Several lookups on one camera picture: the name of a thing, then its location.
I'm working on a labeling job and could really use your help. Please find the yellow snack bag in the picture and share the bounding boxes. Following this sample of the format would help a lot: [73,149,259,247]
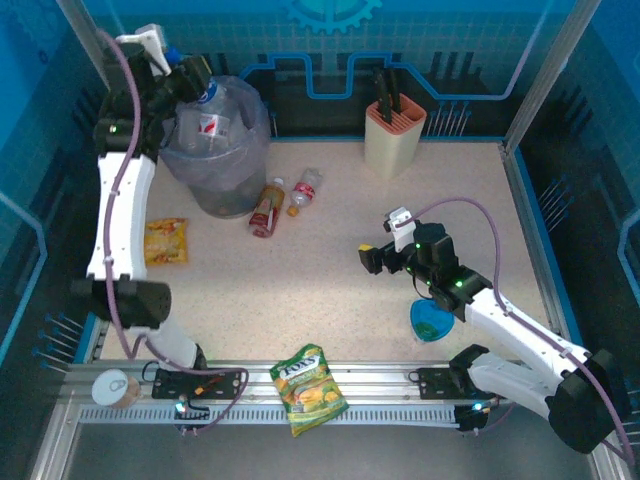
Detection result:
[143,216,190,267]

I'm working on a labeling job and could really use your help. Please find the clear bottle red white label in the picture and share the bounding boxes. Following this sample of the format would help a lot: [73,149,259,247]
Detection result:
[175,106,237,154]

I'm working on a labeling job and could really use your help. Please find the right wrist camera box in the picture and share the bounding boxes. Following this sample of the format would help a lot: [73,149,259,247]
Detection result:
[383,206,417,253]

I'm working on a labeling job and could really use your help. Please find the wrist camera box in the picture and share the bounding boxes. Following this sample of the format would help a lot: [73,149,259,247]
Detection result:
[383,206,417,253]
[117,24,172,76]

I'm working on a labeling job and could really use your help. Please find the beige knife block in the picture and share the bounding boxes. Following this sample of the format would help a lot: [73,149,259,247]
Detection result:
[363,95,428,180]

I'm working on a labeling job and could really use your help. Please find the tin can with pull tab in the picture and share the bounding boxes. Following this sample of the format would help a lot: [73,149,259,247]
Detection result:
[90,368,144,411]

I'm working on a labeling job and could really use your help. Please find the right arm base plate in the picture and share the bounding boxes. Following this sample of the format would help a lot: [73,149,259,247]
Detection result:
[417,367,481,401]

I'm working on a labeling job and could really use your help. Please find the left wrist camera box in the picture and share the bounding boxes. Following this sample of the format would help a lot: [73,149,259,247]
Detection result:
[117,24,172,76]

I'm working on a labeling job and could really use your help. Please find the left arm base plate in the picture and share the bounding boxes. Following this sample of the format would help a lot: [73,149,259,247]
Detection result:
[152,367,246,401]

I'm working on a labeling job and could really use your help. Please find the green Fox's candy bag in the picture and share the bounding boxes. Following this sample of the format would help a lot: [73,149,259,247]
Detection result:
[268,343,350,439]

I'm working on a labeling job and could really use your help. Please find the aluminium frame rail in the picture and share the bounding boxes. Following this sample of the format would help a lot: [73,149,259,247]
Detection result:
[64,358,599,426]

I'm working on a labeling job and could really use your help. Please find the aluminium frame post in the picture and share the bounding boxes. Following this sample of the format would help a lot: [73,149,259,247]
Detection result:
[55,0,156,157]
[502,0,604,154]

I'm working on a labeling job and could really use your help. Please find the small bottle red label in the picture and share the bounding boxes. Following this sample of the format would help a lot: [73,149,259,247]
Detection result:
[285,167,324,218]

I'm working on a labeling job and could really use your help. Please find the grey bin with plastic liner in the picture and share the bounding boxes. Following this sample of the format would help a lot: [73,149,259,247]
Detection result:
[158,74,272,220]

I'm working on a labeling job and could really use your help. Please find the blue cap blue label bottle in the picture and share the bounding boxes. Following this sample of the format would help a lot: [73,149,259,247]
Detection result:
[167,45,236,116]

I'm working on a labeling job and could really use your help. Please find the blue plastic bowl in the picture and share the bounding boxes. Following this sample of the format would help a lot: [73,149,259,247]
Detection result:
[409,298,457,345]

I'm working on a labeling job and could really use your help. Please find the amber tea bottle red label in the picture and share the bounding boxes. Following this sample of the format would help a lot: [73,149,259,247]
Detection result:
[248,177,288,240]

